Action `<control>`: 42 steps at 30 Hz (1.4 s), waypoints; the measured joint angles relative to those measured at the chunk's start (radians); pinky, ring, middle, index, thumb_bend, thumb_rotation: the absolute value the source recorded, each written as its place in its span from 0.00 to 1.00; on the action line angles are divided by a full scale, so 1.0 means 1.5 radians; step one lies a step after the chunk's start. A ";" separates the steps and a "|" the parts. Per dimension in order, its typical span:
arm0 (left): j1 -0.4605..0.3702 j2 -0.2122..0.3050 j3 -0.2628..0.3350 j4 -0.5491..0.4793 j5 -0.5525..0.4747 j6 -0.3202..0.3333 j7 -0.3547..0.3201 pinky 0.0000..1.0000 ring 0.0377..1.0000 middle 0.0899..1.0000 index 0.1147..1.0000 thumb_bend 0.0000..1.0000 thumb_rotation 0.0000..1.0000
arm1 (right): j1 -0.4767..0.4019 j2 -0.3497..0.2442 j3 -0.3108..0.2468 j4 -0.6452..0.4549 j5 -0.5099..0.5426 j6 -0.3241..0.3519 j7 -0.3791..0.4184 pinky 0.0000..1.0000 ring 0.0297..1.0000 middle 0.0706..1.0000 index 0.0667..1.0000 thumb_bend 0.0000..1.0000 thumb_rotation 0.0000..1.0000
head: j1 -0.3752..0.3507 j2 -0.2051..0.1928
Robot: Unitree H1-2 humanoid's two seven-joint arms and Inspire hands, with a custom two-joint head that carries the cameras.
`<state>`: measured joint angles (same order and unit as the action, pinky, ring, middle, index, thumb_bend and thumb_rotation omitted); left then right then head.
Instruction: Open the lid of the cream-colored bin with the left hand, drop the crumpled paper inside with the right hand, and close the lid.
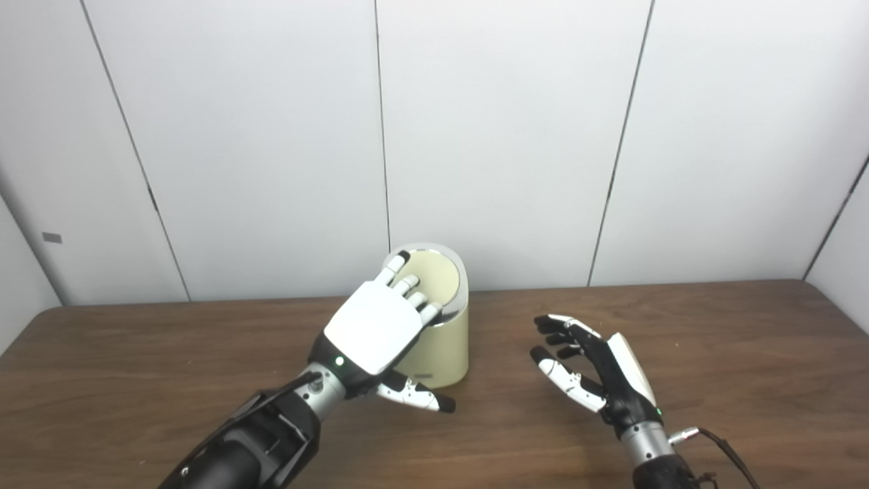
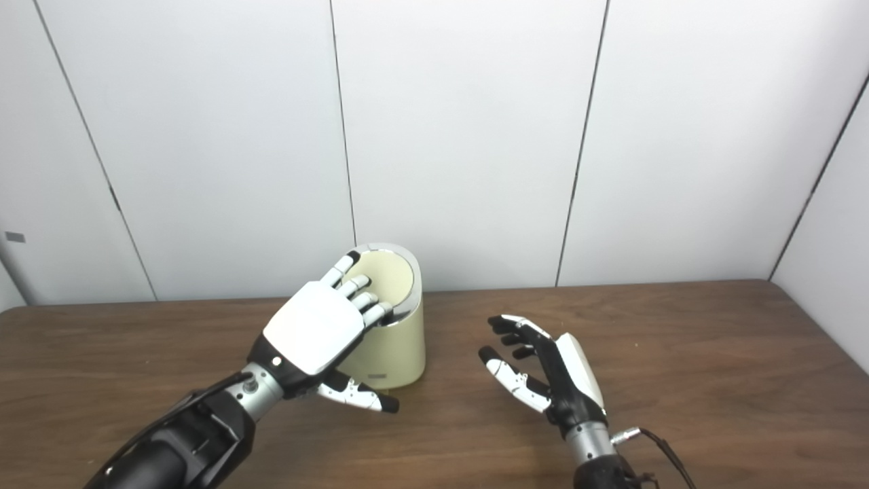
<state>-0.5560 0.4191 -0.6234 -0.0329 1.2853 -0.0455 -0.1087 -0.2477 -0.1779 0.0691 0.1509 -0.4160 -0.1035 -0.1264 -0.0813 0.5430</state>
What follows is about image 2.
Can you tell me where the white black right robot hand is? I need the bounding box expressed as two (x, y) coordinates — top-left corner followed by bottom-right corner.
(478, 314), (608, 429)

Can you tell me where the cream-colored bin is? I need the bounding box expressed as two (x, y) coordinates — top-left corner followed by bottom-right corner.
(336, 242), (426, 390)

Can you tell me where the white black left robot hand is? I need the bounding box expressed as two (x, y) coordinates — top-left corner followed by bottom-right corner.
(246, 250), (400, 414)

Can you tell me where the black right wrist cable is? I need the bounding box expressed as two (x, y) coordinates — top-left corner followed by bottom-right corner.
(611, 427), (697, 489)

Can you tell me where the round cream bin lid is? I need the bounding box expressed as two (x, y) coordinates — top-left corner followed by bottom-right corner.
(343, 250), (414, 316)

